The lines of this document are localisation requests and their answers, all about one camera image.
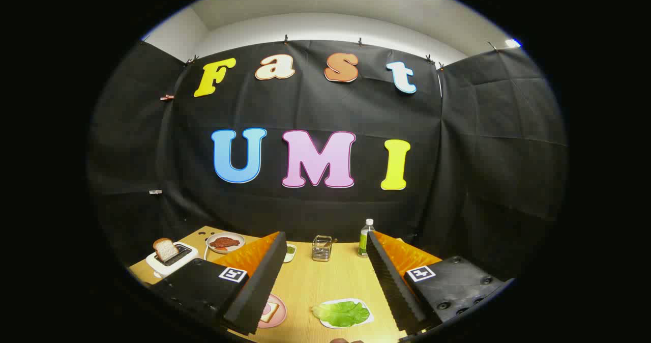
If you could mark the brown meat piece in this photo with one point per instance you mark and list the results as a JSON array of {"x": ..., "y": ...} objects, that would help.
[{"x": 224, "y": 242}]

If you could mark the green label water bottle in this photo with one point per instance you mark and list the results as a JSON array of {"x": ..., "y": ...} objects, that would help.
[{"x": 364, "y": 241}]

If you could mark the white round plate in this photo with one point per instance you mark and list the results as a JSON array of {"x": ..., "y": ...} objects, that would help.
[{"x": 226, "y": 252}]

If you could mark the bread slice under ham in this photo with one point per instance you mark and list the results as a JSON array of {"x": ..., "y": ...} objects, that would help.
[{"x": 273, "y": 311}]

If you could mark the white toaster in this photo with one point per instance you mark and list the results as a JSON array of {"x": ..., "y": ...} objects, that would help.
[{"x": 155, "y": 264}]

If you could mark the white square plate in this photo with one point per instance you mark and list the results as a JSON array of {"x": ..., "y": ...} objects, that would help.
[{"x": 367, "y": 321}]

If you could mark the green lettuce leaf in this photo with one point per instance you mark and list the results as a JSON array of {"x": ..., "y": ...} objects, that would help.
[{"x": 341, "y": 313}]

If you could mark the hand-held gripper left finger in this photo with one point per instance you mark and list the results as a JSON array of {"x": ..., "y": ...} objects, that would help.
[{"x": 259, "y": 292}]

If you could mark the pink plate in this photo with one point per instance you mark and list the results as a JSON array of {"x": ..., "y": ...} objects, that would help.
[{"x": 281, "y": 310}]

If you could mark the ceiling light strip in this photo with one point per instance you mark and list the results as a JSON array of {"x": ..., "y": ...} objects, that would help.
[{"x": 512, "y": 43}]

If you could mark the metal utensil holder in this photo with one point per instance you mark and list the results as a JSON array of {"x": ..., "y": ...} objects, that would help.
[{"x": 321, "y": 251}]

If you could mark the white divided dish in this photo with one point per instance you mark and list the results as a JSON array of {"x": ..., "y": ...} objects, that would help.
[{"x": 290, "y": 257}]

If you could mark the black backdrop cloth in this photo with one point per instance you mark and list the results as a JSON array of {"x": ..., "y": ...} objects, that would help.
[{"x": 315, "y": 104}]

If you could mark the wooden spoon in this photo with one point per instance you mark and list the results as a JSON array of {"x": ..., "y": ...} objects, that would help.
[{"x": 333, "y": 240}]

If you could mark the pink ham slice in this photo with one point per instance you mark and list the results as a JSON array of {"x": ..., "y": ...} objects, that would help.
[{"x": 265, "y": 308}]

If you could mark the toasted bread slice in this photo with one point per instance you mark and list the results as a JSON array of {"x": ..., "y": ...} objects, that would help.
[{"x": 165, "y": 250}]

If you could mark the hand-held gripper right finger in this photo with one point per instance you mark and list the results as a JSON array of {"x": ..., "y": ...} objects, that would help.
[{"x": 394, "y": 287}]

